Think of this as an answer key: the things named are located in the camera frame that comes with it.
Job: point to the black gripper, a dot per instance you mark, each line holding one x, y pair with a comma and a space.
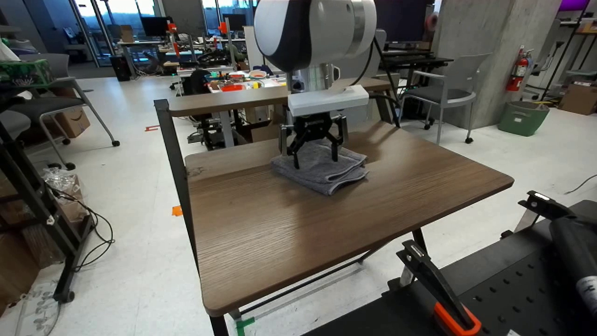
315, 126

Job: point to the grey towel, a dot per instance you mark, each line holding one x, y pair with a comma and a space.
324, 176

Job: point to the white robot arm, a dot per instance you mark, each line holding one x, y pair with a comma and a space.
311, 31

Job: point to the light wooden desk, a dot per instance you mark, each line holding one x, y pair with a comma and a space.
231, 100

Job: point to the black desk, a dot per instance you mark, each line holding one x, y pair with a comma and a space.
414, 62

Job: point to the black backpack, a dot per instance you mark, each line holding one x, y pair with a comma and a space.
197, 81

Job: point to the brown wooden table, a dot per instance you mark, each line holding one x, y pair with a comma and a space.
171, 137

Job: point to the grey metal chair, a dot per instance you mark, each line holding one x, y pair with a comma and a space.
464, 75

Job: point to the black clamp with orange grip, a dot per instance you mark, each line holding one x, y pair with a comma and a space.
436, 290

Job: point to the dark computer monitor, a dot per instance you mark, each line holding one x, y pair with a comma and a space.
154, 27

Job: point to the green plastic bin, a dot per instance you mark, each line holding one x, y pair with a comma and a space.
524, 118

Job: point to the red fire extinguisher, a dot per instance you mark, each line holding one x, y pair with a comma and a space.
520, 72

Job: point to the black metal clamp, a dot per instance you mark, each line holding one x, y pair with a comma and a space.
544, 204

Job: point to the small cardboard box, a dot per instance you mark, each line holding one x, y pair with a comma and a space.
74, 122

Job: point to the black perforated platform stand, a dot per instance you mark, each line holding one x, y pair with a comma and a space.
516, 292

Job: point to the clear plastic bag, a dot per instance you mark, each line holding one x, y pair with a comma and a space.
63, 182

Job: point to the brown cardboard box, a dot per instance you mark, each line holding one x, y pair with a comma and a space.
581, 100

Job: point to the grey office chair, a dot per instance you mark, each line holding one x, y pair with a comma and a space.
44, 105

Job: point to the black cylinder with white label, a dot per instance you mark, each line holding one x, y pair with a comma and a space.
580, 255

